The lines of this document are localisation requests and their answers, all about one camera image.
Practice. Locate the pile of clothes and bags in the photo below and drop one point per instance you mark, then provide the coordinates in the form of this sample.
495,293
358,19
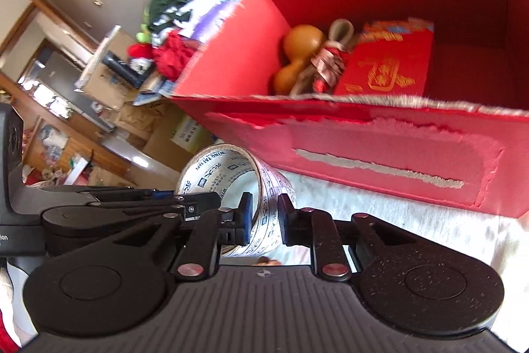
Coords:
182,13

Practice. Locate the large red cardboard box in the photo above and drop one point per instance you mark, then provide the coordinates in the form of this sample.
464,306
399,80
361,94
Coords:
422,99

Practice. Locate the red cloth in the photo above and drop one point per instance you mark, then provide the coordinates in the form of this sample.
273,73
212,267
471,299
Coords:
172,56

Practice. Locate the brown cardboard boxes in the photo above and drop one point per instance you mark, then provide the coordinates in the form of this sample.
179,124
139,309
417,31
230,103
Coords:
149,120

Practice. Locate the brown wooden gourd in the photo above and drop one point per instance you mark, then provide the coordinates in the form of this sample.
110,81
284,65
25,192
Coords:
299,45

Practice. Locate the wooden cabinet with clutter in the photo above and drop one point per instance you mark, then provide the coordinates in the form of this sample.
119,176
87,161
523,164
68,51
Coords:
43,53

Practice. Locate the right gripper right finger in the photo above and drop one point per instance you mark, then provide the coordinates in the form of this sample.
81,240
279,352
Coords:
316,230

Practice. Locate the red gold gift box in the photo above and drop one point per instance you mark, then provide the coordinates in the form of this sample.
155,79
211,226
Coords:
391,58

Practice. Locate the beige belt with patterned scarf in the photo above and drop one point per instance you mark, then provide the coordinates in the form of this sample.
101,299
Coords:
327,66

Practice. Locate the printed packing tape roll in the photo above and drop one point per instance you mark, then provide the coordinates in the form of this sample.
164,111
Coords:
230,171

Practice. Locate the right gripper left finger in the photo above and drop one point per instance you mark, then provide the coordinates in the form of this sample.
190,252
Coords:
199,258

